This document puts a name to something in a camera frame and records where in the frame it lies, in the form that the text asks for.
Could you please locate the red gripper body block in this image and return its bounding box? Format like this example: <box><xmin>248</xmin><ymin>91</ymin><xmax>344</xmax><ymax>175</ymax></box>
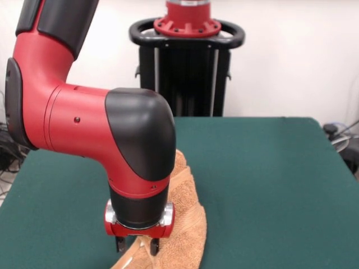
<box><xmin>104</xmin><ymin>202</ymin><xmax>175</xmax><ymax>239</ymax></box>

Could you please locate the orange terry towel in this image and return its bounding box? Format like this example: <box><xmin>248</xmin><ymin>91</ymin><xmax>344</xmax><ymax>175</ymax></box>
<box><xmin>111</xmin><ymin>150</ymin><xmax>208</xmax><ymax>269</ymax></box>

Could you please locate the dark green table cloth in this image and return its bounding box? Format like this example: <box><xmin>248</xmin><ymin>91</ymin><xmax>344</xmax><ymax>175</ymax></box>
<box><xmin>0</xmin><ymin>116</ymin><xmax>359</xmax><ymax>269</ymax></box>

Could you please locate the grey round stand base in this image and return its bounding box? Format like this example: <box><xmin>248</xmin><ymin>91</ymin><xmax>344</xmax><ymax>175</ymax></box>
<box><xmin>330</xmin><ymin>133</ymin><xmax>351</xmax><ymax>154</ymax></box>

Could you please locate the black cable tangle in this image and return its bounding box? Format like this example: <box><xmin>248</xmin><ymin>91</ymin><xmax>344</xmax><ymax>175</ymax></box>
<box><xmin>0</xmin><ymin>89</ymin><xmax>36</xmax><ymax>197</ymax></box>

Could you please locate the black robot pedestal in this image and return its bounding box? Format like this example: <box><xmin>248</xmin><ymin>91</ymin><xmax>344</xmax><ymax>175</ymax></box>
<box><xmin>129</xmin><ymin>17</ymin><xmax>246</xmax><ymax>118</ymax></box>

